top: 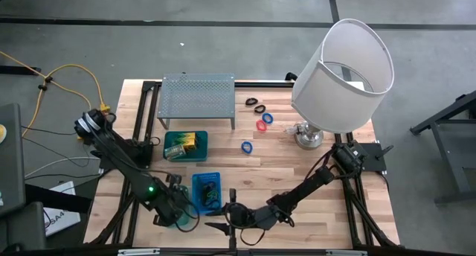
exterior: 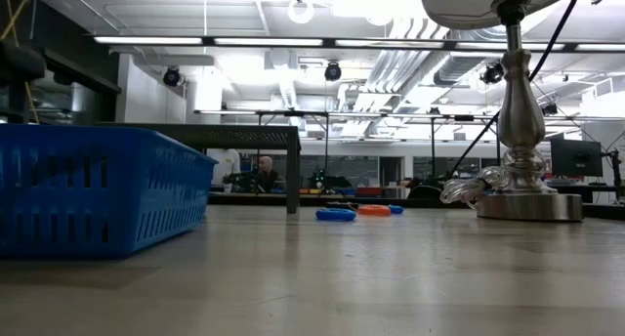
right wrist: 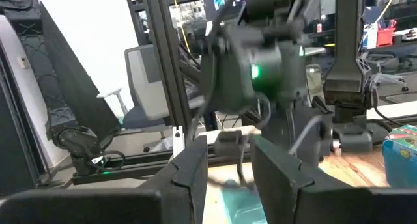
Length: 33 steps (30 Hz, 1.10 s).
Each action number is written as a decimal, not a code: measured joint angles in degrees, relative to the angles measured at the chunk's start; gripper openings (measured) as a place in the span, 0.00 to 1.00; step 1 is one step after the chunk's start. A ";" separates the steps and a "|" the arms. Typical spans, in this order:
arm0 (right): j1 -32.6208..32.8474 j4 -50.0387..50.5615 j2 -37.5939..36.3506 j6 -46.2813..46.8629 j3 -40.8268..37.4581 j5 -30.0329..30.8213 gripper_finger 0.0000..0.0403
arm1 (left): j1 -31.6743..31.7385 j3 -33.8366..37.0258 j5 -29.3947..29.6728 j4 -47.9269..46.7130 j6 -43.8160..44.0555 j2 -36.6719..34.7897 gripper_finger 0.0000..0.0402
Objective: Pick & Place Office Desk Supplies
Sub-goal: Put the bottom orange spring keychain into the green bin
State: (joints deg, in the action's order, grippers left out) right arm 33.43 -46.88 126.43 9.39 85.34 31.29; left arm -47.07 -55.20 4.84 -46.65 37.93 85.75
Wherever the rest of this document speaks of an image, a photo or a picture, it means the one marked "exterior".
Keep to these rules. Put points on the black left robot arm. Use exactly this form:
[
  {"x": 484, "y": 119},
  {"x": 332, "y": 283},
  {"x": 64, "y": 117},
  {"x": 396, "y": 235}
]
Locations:
[{"x": 22, "y": 62}]

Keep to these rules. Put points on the person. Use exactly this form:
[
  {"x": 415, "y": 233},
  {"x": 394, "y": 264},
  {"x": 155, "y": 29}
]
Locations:
[
  {"x": 267, "y": 172},
  {"x": 227, "y": 162}
]

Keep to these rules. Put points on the red storage bin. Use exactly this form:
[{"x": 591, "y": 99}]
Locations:
[{"x": 369, "y": 191}]

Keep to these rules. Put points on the black ceiling spotlight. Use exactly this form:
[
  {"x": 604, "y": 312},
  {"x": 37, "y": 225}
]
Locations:
[
  {"x": 172, "y": 76},
  {"x": 333, "y": 71},
  {"x": 493, "y": 73}
]

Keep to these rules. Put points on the long ceiling light bar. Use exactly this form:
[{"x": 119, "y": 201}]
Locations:
[{"x": 146, "y": 40}]

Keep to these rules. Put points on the silver lamp white shade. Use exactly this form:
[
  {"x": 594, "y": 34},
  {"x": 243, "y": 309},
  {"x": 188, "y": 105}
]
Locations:
[{"x": 520, "y": 126}]

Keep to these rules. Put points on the blue slotted plastic basket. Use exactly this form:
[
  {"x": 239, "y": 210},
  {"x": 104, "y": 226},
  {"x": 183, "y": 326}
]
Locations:
[{"x": 97, "y": 194}]

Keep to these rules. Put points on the black computer monitor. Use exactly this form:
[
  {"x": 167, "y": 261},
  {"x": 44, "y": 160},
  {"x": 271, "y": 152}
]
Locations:
[{"x": 576, "y": 157}]

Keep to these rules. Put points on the black background rig frame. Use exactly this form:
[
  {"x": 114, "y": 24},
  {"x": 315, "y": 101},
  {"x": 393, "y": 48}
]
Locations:
[{"x": 390, "y": 115}]

